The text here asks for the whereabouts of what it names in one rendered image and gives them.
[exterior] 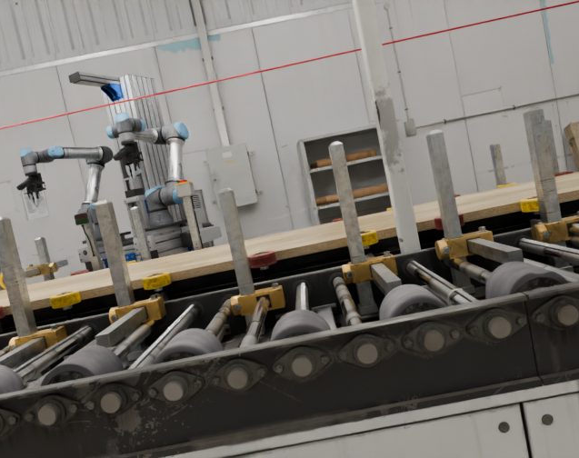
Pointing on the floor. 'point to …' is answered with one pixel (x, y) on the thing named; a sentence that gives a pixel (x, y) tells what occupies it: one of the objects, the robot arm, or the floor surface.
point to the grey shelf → (326, 185)
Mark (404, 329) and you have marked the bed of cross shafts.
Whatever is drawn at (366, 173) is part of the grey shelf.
